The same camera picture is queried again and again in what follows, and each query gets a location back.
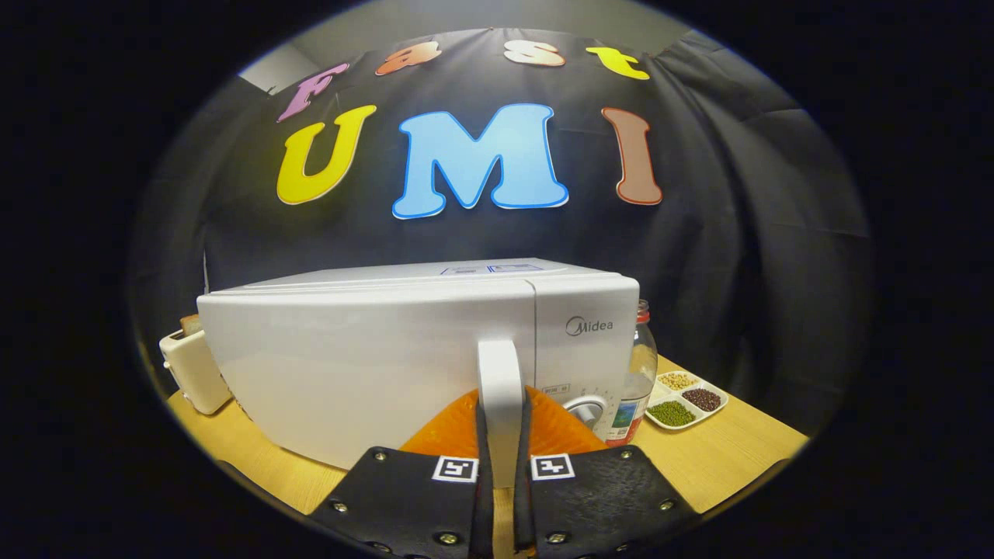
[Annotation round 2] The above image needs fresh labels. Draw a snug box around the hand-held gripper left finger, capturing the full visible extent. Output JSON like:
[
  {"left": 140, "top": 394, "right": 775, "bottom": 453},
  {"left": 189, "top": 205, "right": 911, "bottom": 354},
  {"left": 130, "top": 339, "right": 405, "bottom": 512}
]
[{"left": 311, "top": 388, "right": 498, "bottom": 559}]

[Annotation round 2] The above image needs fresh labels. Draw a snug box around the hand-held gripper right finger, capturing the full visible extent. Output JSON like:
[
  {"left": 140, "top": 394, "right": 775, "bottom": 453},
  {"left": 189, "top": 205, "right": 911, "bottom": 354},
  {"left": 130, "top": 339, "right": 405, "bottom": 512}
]
[{"left": 513, "top": 386, "right": 700, "bottom": 559}]

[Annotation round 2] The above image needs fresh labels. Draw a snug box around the white microwave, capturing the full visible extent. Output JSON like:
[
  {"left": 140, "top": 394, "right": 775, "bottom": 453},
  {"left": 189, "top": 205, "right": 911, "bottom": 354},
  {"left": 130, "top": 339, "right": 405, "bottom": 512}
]
[{"left": 196, "top": 259, "right": 641, "bottom": 490}]

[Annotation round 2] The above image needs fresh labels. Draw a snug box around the clear plastic water bottle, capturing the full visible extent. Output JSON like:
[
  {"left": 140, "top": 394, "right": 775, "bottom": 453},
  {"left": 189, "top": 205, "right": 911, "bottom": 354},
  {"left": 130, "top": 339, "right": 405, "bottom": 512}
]
[{"left": 604, "top": 300, "right": 659, "bottom": 447}]

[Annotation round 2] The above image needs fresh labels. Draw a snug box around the white divided dish of beans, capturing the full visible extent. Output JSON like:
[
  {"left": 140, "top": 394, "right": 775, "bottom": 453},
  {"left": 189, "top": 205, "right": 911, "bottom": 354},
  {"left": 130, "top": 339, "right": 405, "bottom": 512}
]
[{"left": 646, "top": 370, "right": 729, "bottom": 431}]

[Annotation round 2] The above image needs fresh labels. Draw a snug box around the white toaster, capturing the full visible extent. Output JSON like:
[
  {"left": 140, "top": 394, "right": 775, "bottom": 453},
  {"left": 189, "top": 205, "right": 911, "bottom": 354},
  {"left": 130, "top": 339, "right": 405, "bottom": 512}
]
[{"left": 159, "top": 326, "right": 234, "bottom": 415}]

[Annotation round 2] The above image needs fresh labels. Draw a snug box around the black backdrop cloth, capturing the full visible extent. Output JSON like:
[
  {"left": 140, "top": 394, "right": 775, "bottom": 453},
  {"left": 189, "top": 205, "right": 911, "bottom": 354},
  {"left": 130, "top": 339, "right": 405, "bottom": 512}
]
[{"left": 128, "top": 30, "right": 871, "bottom": 437}]

